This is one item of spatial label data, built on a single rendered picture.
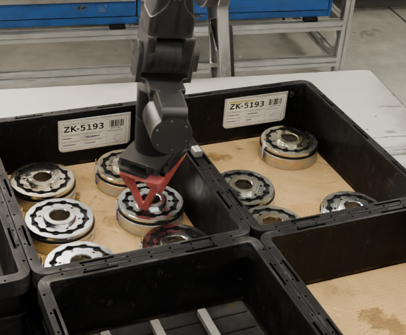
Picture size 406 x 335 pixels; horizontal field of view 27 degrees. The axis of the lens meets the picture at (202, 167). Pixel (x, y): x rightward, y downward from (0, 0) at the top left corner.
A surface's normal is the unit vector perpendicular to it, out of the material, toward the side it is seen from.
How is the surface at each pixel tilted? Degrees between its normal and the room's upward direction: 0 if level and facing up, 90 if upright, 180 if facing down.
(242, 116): 90
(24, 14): 90
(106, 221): 0
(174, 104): 9
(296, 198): 0
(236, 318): 0
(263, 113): 90
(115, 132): 90
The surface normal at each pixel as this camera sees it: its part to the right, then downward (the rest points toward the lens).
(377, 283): 0.07, -0.84
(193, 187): -0.92, 0.15
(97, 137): 0.38, 0.52
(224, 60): 0.26, 0.12
